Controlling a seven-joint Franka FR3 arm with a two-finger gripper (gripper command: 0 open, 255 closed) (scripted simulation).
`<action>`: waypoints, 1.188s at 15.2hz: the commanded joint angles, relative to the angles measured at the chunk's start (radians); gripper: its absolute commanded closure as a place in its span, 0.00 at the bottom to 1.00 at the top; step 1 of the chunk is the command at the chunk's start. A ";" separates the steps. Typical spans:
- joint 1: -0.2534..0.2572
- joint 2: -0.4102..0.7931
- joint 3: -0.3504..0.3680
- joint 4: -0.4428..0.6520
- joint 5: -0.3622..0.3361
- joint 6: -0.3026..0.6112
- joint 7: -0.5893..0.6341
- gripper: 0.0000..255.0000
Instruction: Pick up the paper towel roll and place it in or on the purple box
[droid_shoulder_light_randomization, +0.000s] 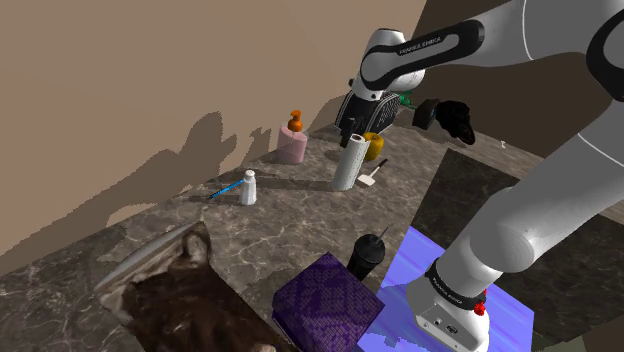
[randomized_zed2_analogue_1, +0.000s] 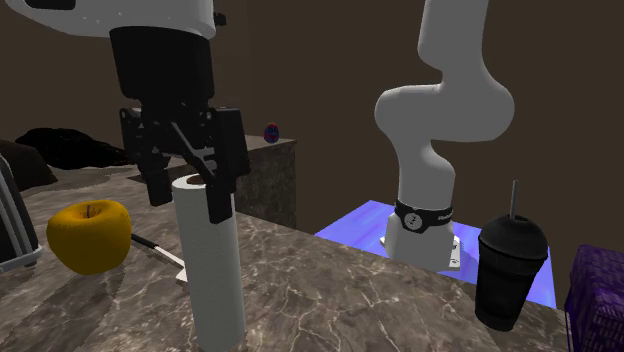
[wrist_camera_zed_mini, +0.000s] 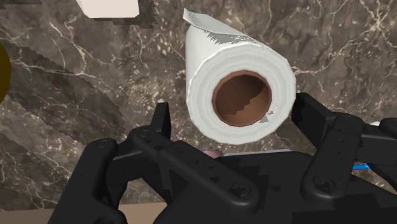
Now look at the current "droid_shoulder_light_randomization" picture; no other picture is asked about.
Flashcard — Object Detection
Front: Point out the white spatula with black handle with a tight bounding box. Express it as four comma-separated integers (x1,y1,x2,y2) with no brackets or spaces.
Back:
356,158,390,188

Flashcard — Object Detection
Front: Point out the blue pen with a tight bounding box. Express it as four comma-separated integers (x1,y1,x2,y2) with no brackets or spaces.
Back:
208,178,245,200

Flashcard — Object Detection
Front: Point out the black box-shaped object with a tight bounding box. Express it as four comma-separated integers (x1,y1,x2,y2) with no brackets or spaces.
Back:
412,98,441,131

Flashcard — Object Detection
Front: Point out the pink soap dispenser orange pump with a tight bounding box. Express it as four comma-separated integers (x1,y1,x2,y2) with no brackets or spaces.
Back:
276,109,310,166

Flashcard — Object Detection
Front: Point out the black rough lumpy object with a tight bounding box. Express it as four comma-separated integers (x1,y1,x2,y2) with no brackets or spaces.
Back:
435,100,477,146

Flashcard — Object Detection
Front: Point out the purple patterned box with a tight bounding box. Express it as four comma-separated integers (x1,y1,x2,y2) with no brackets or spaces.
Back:
271,251,386,352

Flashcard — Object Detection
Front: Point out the purple blue robot stand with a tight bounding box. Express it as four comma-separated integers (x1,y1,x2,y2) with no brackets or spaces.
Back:
357,225,536,352

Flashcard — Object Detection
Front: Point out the black cup with straw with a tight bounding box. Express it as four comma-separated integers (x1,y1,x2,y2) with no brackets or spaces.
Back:
346,225,391,282

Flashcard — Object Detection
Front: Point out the white paper towel roll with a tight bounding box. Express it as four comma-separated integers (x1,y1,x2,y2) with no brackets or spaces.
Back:
331,133,371,192

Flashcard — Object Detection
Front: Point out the yellow round object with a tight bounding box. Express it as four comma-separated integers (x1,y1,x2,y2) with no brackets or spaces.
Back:
362,131,385,163

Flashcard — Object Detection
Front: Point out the white salt shaker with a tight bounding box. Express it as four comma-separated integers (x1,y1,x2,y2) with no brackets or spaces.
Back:
238,168,259,207

